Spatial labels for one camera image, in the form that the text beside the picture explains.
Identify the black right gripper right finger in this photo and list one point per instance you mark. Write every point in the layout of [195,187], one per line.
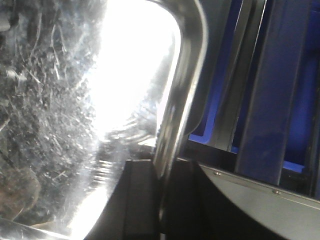
[196,210]

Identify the large blue crate upper centre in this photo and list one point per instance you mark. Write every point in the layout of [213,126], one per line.
[258,108]

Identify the silver metal tray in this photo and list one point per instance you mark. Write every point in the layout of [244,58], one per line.
[86,85]

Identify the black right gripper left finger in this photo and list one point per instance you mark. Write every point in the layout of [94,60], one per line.
[132,212]

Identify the grey metal bracket with screws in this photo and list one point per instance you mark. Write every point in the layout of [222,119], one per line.
[288,214]

